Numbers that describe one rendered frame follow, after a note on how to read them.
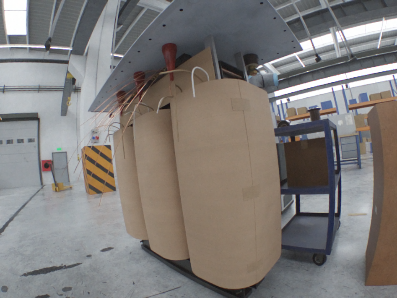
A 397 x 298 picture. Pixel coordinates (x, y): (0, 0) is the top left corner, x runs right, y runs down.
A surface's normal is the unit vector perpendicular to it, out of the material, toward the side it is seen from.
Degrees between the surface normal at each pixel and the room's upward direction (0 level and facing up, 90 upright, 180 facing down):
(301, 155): 90
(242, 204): 90
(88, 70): 90
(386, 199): 90
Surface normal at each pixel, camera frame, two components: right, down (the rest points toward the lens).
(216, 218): -0.52, 0.03
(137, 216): -0.16, -0.02
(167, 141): 0.22, -0.07
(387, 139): -0.72, 0.06
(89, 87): 0.69, -0.11
